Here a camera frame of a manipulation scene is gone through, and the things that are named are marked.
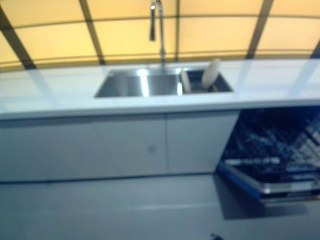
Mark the white ceramic plate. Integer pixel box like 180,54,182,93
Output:
179,69,193,94
201,58,221,89

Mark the open dishwasher door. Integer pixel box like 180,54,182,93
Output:
216,159,320,206

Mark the stainless steel sink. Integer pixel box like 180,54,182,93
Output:
93,66,235,99

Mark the black sink drying rack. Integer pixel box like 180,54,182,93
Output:
180,69,233,96

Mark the chrome kitchen faucet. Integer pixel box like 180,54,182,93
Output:
148,0,168,71

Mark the dark framed yellow window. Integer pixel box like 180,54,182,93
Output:
0,0,320,74

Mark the black wire dishwasher rack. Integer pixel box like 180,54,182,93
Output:
224,117,320,176

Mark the upper wire dishwasher basket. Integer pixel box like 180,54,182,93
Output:
284,112,320,166

